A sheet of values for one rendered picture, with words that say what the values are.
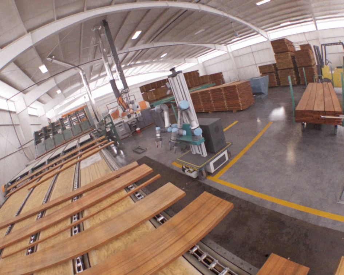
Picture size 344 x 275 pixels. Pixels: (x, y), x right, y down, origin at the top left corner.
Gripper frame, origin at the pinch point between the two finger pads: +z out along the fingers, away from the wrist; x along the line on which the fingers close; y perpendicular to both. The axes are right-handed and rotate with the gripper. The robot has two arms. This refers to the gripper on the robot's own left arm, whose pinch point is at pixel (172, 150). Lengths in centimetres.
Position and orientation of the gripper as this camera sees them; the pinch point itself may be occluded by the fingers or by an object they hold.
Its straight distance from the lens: 214.8
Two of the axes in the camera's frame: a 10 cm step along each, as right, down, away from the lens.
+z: -1.0, 9.7, 2.4
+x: 4.6, 2.6, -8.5
